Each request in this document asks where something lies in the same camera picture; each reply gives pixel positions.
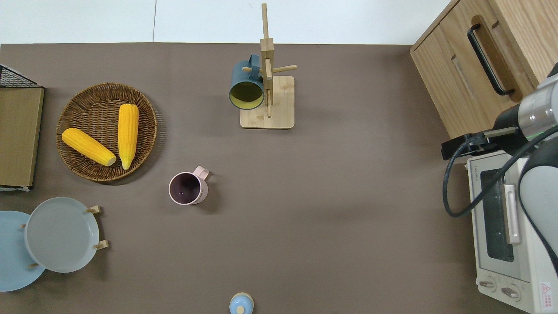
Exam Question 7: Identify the pink ceramic mug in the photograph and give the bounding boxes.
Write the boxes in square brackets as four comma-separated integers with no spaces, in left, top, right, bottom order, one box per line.
[168,165,210,206]

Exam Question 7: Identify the black wire rack wooden shelves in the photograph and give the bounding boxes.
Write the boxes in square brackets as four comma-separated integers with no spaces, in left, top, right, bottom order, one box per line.
[0,63,45,192]

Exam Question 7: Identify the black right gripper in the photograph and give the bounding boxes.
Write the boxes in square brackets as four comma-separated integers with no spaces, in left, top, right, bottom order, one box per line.
[441,104,531,161]

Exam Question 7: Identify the wooden mug tree stand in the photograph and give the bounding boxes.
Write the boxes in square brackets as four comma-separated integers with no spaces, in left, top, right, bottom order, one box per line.
[240,3,298,130]

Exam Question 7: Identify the silver oven door handle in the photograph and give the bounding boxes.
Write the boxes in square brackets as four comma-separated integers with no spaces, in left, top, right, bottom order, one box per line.
[503,184,522,245]

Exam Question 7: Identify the small blue bell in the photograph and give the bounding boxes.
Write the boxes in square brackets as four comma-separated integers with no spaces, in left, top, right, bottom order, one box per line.
[229,292,255,314]

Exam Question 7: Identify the grey plate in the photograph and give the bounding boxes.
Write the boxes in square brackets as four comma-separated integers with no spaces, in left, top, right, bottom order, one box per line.
[24,197,100,274]

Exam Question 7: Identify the black cabinet handle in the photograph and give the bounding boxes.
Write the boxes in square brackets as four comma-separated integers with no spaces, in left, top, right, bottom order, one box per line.
[467,23,515,96]

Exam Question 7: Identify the yellow corn cob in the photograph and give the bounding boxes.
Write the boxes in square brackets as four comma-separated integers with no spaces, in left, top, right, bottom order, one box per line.
[117,103,140,171]
[61,127,118,167]

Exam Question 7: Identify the brown wicker basket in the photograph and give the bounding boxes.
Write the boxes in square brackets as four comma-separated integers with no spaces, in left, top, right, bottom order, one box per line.
[55,82,159,183]

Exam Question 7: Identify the wooden cabinet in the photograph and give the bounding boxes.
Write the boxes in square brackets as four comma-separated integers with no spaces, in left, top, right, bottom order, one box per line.
[409,0,558,140]

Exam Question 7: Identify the brown table mat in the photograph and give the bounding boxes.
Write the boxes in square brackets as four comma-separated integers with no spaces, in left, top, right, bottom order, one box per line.
[0,42,526,314]

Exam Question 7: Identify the light blue plate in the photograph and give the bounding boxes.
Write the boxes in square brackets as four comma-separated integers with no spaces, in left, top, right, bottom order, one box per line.
[0,210,47,292]

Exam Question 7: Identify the white toaster oven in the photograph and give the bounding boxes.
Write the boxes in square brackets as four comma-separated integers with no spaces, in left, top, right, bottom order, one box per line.
[466,150,558,314]

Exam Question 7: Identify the dark blue ceramic mug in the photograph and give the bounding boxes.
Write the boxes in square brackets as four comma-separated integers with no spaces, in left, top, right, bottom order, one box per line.
[228,54,265,111]

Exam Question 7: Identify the wooden plate rack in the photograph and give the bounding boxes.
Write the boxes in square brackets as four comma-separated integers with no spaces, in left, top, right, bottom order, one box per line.
[19,205,110,269]

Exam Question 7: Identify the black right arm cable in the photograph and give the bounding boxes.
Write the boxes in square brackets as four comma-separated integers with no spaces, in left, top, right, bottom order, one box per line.
[442,126,558,218]

